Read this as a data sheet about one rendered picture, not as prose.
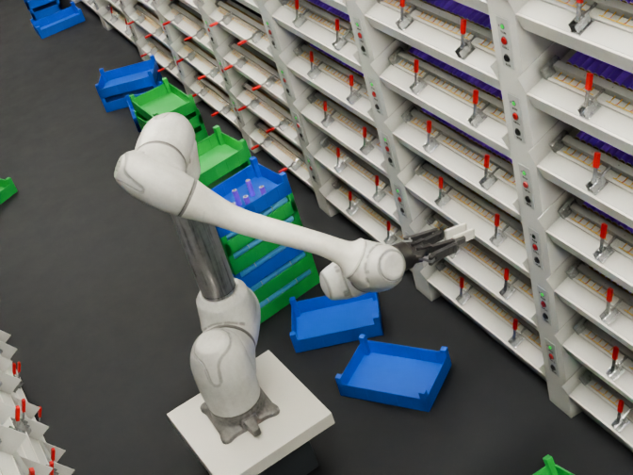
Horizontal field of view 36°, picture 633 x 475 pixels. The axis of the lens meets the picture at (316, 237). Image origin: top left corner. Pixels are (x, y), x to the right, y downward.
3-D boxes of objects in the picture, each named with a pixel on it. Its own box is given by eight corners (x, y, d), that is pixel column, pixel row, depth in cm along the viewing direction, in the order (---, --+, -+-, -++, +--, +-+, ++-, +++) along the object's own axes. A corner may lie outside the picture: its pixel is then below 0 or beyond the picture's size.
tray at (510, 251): (536, 283, 262) (522, 263, 256) (411, 194, 309) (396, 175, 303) (589, 229, 263) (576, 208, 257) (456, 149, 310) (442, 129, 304)
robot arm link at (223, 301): (209, 370, 285) (219, 319, 303) (263, 363, 282) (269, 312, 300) (118, 148, 240) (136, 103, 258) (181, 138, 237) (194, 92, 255)
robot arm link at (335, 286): (375, 287, 259) (396, 284, 247) (323, 308, 253) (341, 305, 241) (361, 249, 259) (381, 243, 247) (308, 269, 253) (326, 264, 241)
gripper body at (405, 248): (387, 264, 261) (416, 252, 265) (404, 278, 255) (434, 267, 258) (385, 239, 257) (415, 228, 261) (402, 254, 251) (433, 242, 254)
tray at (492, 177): (527, 225, 251) (505, 192, 242) (398, 142, 298) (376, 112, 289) (582, 169, 252) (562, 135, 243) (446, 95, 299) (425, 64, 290)
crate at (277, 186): (220, 238, 322) (213, 219, 318) (189, 218, 337) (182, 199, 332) (292, 192, 334) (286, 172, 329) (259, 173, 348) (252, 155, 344)
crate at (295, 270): (249, 310, 341) (242, 293, 336) (218, 287, 356) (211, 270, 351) (316, 265, 352) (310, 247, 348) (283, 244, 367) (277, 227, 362)
